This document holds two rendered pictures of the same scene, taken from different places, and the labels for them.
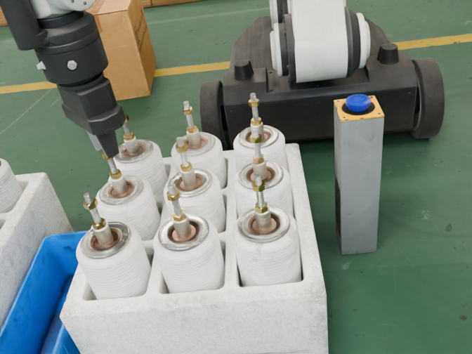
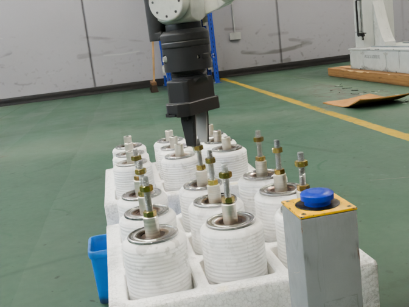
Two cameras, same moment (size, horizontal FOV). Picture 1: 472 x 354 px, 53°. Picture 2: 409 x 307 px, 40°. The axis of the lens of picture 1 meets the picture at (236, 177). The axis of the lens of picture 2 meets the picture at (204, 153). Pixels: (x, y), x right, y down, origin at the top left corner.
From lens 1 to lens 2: 92 cm
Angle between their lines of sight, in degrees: 71
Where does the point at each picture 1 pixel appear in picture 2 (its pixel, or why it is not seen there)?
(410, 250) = not seen: outside the picture
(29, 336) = not seen: hidden behind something
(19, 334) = not seen: hidden behind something
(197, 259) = (122, 228)
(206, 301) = (110, 265)
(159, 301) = (114, 250)
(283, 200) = (215, 251)
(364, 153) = (296, 265)
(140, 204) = (190, 196)
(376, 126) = (297, 230)
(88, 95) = (169, 84)
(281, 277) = (130, 286)
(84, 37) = (173, 42)
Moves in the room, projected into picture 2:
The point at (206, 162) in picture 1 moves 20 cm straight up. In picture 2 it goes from (261, 204) to (249, 87)
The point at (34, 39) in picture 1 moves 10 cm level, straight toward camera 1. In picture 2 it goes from (151, 35) to (102, 41)
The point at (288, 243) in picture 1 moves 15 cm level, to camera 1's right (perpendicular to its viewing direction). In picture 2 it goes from (131, 251) to (151, 294)
